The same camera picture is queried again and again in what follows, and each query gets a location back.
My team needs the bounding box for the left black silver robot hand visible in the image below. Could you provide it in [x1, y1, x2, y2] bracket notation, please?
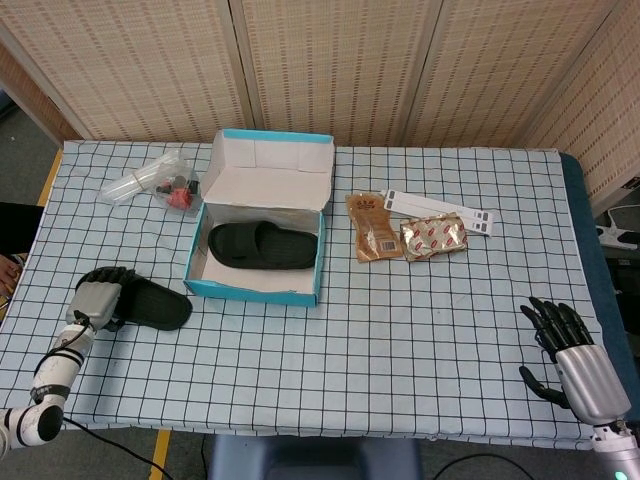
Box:
[65, 267, 136, 334]

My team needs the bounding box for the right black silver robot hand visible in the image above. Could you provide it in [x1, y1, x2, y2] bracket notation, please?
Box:
[518, 295, 632, 425]

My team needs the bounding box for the black slipper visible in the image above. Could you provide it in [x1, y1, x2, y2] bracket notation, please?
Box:
[207, 222, 320, 272]
[74, 268, 194, 332]

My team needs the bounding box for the blue cardboard shoe box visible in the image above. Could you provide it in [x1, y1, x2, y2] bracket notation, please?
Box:
[183, 128, 335, 308]

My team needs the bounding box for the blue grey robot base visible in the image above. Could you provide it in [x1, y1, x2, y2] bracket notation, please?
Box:
[207, 437, 424, 480]

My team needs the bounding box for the person in black clothing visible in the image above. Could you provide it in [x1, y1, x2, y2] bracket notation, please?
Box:
[0, 201, 45, 297]

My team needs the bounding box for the clear plastic tube bundle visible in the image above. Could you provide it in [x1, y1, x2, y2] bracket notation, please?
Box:
[98, 152, 184, 205]

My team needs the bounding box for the clear bag with red parts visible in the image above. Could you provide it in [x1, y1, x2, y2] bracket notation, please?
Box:
[154, 167, 205, 219]

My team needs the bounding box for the dark blue table pad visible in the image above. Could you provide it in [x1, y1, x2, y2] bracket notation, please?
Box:
[558, 152, 640, 441]

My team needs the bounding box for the white power strip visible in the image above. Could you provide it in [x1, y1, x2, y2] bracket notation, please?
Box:
[594, 204, 640, 251]

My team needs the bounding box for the white paper strip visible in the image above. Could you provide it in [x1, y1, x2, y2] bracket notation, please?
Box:
[384, 197, 494, 237]
[382, 188, 495, 224]

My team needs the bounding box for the gold foil packet red print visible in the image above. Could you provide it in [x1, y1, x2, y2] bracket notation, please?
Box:
[398, 211, 470, 263]

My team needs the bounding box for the blue checkered tablecloth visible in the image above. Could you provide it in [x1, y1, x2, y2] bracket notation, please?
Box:
[0, 139, 626, 450]

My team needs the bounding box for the brown snack pouch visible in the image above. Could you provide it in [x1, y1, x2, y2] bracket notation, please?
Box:
[346, 192, 404, 263]

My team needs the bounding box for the woven bamboo folding screen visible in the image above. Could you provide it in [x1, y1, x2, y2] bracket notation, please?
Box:
[0, 0, 640, 206]

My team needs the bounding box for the black floor cable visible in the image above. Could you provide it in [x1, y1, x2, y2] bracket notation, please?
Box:
[434, 452, 586, 480]

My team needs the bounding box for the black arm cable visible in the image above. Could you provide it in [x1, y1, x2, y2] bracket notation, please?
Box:
[33, 309, 169, 480]

